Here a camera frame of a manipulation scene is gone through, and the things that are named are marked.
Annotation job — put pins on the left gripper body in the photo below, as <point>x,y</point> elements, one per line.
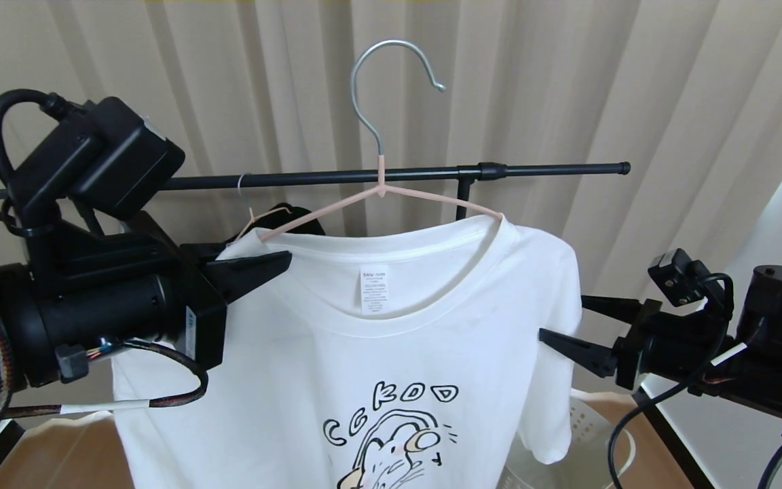
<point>106,319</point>

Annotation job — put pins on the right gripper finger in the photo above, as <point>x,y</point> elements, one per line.
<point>615,309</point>
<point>578,352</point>

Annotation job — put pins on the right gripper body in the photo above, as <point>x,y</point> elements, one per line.
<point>676,346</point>

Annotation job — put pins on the pink clothes hanger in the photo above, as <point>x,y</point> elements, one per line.
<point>245,204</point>
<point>323,212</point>

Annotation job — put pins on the white garment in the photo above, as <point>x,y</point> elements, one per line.
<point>296,353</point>

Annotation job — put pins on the black shorts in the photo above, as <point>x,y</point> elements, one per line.
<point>303,217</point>

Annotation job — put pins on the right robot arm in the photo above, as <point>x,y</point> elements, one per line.
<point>781,326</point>

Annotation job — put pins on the white laundry basket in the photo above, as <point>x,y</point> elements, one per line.
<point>594,435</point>

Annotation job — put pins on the black clothes rack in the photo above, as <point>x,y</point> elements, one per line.
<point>533,170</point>

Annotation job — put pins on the beige curtain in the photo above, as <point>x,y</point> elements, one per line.
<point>567,81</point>

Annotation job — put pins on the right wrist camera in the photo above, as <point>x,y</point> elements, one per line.
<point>679,278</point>

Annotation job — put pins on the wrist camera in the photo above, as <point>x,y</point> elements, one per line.
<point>106,163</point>
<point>679,278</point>

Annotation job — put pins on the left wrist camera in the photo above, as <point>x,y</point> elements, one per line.
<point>106,163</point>

